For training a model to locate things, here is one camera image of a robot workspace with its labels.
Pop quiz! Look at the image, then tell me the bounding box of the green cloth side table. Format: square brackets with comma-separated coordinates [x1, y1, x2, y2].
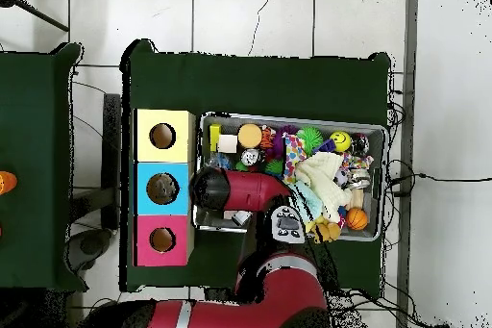
[0, 42, 85, 290]

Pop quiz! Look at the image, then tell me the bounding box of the green spiky ball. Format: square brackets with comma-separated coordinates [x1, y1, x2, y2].
[298, 126, 326, 151]

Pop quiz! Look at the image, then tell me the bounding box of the yellow smiley ball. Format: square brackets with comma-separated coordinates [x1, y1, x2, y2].
[330, 130, 354, 153]

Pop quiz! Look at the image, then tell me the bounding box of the mint green knitted cloth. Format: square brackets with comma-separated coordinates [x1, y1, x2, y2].
[290, 183, 324, 223]

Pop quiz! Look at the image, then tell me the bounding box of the wooden box with three holes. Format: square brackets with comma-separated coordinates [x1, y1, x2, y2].
[133, 108, 197, 267]

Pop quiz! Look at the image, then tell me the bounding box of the small orange basketball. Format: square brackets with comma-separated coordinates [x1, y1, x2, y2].
[344, 207, 370, 233]

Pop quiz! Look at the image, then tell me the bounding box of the brown plush toy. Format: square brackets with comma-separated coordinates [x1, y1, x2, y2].
[310, 219, 344, 245]

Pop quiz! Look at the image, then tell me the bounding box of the clear plastic packet blue label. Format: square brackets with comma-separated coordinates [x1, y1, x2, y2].
[207, 152, 235, 171]

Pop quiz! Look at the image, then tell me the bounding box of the cream knitted cloth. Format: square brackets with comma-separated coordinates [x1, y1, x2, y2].
[295, 150, 354, 221]

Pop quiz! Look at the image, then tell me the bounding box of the clear mesh bin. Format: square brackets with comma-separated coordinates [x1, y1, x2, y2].
[193, 114, 388, 243]

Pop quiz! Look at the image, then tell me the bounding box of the small orange object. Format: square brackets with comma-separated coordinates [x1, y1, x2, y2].
[0, 171, 18, 196]

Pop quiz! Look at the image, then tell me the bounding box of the purple spiky ball with eyes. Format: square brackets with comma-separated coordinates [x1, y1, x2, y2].
[268, 129, 290, 160]

